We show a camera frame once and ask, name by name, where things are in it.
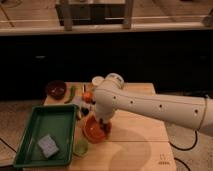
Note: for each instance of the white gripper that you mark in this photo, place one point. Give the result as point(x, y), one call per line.
point(103, 113)

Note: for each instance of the dark grape bunch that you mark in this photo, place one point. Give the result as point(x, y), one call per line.
point(106, 127)

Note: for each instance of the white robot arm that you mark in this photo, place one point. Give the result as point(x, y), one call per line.
point(195, 113)

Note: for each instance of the orange red bowl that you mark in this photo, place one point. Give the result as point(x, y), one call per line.
point(92, 130)

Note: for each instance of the dark maroon bowl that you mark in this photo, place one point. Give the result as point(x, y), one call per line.
point(56, 89)

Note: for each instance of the small dark toy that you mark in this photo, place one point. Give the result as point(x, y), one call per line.
point(85, 111)

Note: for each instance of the orange tomato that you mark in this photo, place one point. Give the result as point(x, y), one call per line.
point(87, 97)

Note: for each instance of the small green cup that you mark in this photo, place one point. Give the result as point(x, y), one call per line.
point(80, 147)

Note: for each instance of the white lidded jar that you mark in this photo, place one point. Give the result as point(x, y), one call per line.
point(97, 80)

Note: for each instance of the green plastic tray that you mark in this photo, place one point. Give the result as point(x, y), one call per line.
point(56, 121)

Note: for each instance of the blue grey sponge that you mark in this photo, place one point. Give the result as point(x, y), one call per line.
point(48, 146)

